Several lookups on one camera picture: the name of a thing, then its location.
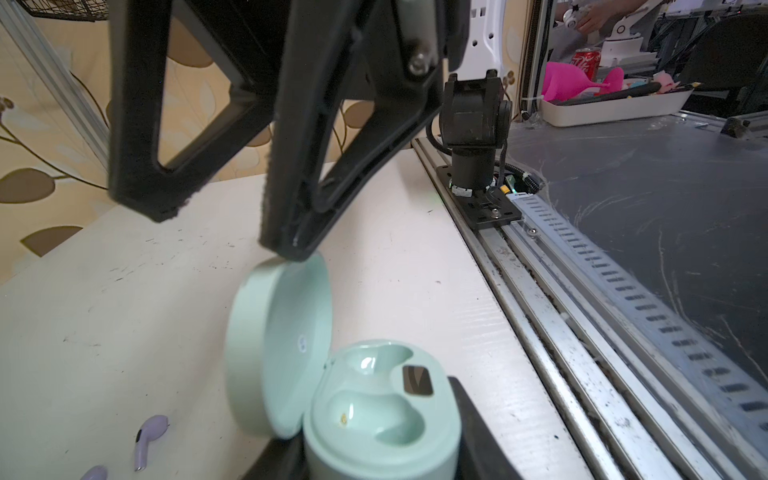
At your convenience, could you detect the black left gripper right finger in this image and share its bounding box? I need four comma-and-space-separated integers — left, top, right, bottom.
448, 376, 522, 480

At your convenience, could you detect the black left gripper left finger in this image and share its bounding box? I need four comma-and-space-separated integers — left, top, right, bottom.
242, 434, 309, 480

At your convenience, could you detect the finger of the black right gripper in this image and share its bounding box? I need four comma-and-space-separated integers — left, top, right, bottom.
259, 0, 448, 263
107, 1, 282, 222

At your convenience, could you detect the mint green charging case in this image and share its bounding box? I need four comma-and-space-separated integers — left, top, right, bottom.
224, 254, 462, 479

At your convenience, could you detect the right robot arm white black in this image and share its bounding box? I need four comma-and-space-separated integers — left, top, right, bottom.
108, 1, 511, 261

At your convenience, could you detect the purple earbud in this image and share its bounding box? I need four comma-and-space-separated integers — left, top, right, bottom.
134, 415, 169, 472
80, 465, 108, 480

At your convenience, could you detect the white tray with items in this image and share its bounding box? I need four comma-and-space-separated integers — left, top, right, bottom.
539, 90, 693, 128

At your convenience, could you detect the red soda can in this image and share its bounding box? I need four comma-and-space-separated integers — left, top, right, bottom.
571, 47, 601, 81

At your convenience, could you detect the black wire basket right wall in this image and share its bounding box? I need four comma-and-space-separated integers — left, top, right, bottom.
17, 0, 109, 22

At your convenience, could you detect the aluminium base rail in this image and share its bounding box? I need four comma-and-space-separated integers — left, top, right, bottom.
411, 136, 768, 480

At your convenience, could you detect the aluminium frame post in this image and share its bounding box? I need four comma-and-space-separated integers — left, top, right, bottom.
1, 1, 110, 171

